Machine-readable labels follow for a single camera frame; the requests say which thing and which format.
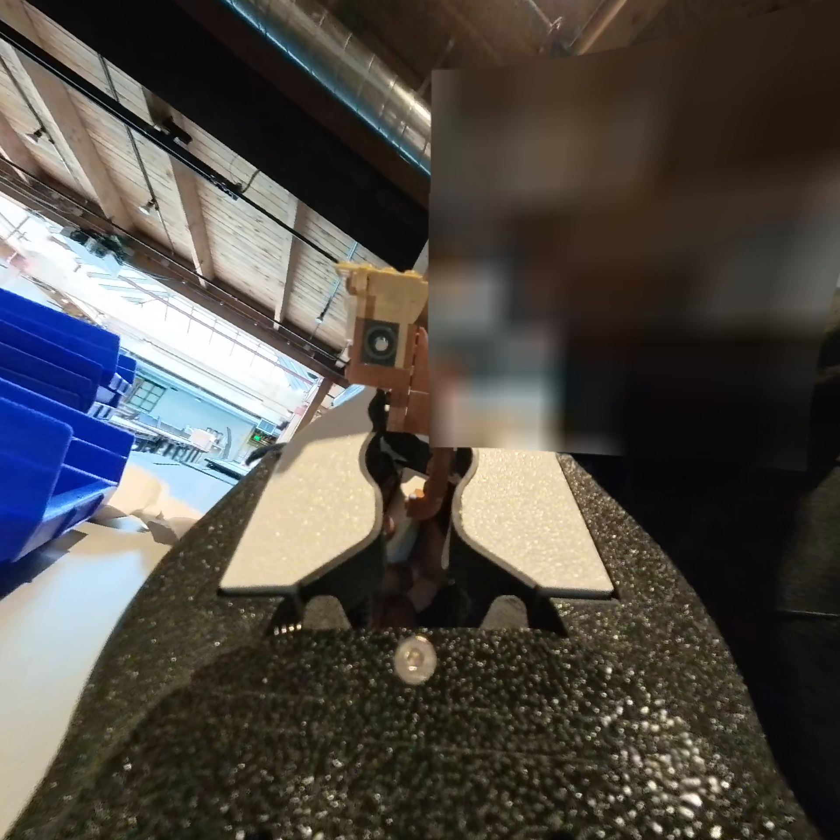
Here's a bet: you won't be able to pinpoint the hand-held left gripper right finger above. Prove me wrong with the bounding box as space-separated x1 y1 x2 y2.
450 451 616 597

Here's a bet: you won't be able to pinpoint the blue compartment bins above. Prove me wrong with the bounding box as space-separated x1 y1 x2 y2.
98 353 140 421

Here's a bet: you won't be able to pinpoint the stack of blue bins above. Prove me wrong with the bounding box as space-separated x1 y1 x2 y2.
0 289 122 411

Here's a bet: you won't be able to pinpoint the blue plastic bin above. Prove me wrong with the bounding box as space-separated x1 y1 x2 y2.
0 377 135 567

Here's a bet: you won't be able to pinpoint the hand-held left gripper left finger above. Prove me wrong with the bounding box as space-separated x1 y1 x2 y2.
218 387 385 597

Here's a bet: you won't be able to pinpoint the tan and brown brick figure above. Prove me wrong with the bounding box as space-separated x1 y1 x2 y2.
336 259 455 521

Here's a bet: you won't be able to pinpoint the metal ventilation duct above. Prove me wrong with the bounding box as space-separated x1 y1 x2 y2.
223 0 434 177

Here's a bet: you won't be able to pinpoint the black ceiling track rail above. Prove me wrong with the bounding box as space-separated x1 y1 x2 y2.
0 20 395 263

